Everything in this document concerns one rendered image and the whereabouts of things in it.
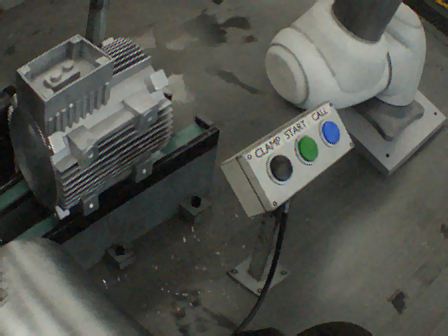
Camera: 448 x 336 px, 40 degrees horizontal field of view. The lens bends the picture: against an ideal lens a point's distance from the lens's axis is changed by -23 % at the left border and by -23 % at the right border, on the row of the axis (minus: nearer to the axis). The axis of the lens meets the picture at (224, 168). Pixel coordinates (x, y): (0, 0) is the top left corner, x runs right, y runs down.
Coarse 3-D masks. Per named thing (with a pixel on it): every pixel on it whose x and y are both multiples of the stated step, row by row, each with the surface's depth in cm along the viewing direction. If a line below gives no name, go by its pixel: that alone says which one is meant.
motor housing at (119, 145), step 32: (128, 64) 94; (160, 96) 97; (32, 128) 99; (96, 128) 90; (128, 128) 92; (160, 128) 97; (32, 160) 99; (64, 160) 87; (96, 160) 90; (128, 160) 96; (32, 192) 99; (64, 192) 88
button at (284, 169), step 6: (276, 156) 87; (282, 156) 88; (276, 162) 87; (282, 162) 88; (288, 162) 88; (276, 168) 87; (282, 168) 87; (288, 168) 88; (276, 174) 87; (282, 174) 87; (288, 174) 88; (282, 180) 87
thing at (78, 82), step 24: (72, 48) 90; (96, 48) 89; (24, 72) 84; (48, 72) 89; (72, 72) 88; (96, 72) 86; (24, 96) 85; (48, 96) 81; (72, 96) 84; (96, 96) 89; (48, 120) 83; (72, 120) 87
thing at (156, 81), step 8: (112, 40) 100; (160, 72) 94; (144, 80) 95; (152, 80) 94; (160, 80) 94; (152, 88) 94; (160, 88) 94; (16, 96) 89; (16, 104) 89; (48, 136) 84; (56, 136) 84; (48, 144) 84; (56, 144) 84; (64, 144) 85; (48, 152) 85; (56, 152) 84; (160, 152) 103; (16, 160) 98; (56, 208) 92; (56, 216) 93; (64, 216) 93
